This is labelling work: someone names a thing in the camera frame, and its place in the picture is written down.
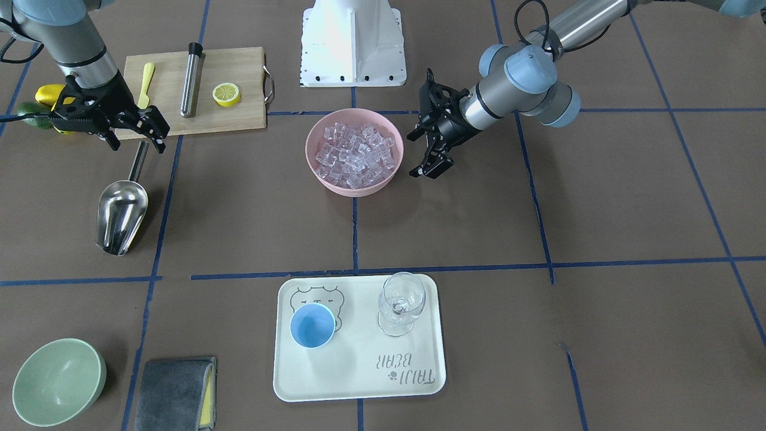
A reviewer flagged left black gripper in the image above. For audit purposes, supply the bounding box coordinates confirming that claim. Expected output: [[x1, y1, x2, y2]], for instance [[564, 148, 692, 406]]
[[407, 68, 479, 179]]

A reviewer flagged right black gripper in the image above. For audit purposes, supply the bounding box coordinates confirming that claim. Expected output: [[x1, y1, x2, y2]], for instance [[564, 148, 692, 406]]
[[49, 71, 170, 154]]

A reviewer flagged steel ice scoop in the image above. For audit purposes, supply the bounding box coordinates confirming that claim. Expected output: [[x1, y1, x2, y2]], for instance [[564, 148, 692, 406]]
[[94, 140, 150, 256]]

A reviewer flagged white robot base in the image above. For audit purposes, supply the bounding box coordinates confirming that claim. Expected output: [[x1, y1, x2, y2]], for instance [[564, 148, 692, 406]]
[[299, 1, 408, 88]]

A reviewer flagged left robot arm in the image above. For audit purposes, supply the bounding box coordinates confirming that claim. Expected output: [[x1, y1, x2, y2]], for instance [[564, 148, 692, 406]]
[[406, 1, 640, 179]]

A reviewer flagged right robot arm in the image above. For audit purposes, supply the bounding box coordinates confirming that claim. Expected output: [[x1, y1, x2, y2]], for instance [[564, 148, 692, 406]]
[[2, 1, 170, 153]]

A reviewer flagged clear ice cubes pile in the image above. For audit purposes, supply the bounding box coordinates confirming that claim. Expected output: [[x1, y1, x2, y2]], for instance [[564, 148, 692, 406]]
[[309, 121, 395, 190]]

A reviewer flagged blue plastic cup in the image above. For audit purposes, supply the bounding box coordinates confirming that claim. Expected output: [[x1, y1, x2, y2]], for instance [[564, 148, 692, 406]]
[[290, 303, 336, 348]]

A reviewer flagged yellow plastic knife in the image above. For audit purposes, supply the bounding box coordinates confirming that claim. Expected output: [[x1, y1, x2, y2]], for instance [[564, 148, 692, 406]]
[[137, 62, 156, 110]]

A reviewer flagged pink bowl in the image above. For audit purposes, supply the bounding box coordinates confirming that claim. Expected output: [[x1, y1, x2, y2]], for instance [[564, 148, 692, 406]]
[[305, 108, 404, 197]]

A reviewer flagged steel cylinder muddler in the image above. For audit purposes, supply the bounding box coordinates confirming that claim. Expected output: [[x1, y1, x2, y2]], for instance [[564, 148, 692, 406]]
[[180, 42, 203, 119]]

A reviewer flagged green avocado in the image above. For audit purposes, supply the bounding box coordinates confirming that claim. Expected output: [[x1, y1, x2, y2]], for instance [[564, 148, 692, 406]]
[[16, 101, 53, 130]]

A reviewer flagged yellow lemon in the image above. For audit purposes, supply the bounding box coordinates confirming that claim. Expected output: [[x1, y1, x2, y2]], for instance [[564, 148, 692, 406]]
[[35, 84, 66, 107]]

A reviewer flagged half lemon slice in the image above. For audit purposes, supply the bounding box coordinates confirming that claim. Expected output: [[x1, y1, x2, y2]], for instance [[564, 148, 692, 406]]
[[212, 82, 241, 107]]

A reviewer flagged wooden cutting board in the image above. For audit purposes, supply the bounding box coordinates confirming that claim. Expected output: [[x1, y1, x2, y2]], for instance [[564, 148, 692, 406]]
[[114, 47, 276, 141]]

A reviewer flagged clear wine glass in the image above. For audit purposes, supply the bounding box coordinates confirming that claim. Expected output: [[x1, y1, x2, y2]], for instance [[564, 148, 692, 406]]
[[378, 272, 427, 338]]

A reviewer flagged cream bear tray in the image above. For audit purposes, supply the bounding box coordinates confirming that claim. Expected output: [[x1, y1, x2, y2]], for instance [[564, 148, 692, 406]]
[[273, 274, 448, 403]]

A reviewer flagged green bowl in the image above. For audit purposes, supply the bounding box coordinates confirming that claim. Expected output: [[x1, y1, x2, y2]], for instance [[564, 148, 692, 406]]
[[12, 338, 107, 427]]

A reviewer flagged grey folded cloth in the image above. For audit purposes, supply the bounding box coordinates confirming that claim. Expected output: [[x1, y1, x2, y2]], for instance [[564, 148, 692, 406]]
[[133, 356, 218, 430]]

